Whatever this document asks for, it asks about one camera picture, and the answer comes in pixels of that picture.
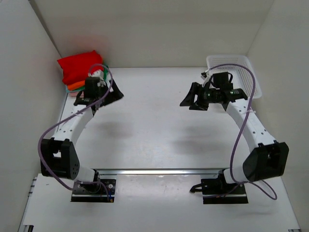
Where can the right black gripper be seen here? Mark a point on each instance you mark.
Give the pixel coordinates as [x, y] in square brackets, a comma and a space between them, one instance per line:
[190, 99]

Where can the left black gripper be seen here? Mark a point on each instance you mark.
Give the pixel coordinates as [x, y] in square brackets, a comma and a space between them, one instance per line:
[114, 95]

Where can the red t shirt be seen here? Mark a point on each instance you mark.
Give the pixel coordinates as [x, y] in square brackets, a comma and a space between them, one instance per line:
[75, 68]

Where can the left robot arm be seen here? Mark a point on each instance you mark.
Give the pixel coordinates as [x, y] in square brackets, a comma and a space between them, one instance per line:
[58, 154]

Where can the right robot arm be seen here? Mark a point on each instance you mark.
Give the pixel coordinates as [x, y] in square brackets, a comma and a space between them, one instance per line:
[267, 157]

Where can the green folded t shirt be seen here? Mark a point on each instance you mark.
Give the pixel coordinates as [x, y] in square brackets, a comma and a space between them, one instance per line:
[105, 74]

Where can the orange folded t shirt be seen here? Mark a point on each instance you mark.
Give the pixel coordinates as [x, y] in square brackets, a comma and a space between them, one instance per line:
[76, 85]

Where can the pink folded t shirt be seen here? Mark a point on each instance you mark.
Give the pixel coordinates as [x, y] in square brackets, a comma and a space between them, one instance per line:
[75, 94]

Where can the light blue folded t shirt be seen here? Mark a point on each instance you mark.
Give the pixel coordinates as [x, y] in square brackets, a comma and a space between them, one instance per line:
[67, 90]

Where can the white plastic basket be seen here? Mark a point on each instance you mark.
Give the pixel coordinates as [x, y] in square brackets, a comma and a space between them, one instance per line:
[241, 77]

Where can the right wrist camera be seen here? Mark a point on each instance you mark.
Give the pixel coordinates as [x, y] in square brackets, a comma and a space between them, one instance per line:
[206, 75]

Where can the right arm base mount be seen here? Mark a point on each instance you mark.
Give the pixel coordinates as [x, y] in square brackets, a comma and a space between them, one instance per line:
[217, 191]

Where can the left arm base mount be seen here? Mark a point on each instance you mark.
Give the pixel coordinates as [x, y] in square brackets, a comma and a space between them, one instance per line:
[95, 193]

